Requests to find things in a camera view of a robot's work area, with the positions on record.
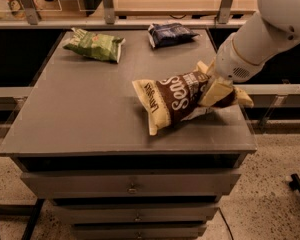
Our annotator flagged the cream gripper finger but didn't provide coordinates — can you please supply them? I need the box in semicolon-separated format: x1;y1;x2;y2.
198;77;233;107
196;61;216;77

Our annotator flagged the brown chip bag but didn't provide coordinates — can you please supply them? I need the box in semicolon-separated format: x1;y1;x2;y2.
132;71;254;136

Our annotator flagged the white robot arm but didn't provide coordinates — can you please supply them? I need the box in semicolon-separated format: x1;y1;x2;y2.
198;0;300;107

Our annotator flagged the blue chip bag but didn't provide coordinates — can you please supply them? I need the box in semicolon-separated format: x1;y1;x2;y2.
148;23;198;48

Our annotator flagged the green chip bag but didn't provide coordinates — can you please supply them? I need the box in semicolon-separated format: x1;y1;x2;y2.
63;28;125;63

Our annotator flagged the grey drawer cabinet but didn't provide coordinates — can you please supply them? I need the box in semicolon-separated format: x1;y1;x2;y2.
0;30;256;228

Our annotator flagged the top drawer with knob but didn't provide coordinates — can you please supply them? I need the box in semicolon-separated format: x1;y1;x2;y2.
21;170;240;199

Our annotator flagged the drawer with knob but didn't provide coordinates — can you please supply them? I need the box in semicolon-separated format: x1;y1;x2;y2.
55;203;218;224
21;170;240;199
72;223;206;240

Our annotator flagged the middle drawer with knob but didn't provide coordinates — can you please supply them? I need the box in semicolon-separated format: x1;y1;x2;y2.
55;203;218;224

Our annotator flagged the colourful package behind acrylic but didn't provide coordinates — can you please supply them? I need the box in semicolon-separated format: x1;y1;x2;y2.
7;0;25;19

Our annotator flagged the bottom drawer with knob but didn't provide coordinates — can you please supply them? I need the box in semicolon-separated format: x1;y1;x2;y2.
72;223;206;240

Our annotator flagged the right metal shelf bracket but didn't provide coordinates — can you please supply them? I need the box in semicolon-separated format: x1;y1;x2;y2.
216;0;233;24

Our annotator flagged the metal shelf bracket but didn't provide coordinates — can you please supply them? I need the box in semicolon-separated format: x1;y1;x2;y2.
103;0;116;24
21;0;40;25
216;0;233;24

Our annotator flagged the middle metal shelf bracket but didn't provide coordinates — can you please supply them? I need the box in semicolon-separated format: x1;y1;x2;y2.
103;0;116;24

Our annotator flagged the left metal shelf bracket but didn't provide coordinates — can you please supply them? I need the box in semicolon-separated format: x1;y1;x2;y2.
21;0;40;25

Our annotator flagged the black floor rail left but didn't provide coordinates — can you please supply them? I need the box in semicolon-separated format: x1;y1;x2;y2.
21;199;44;240

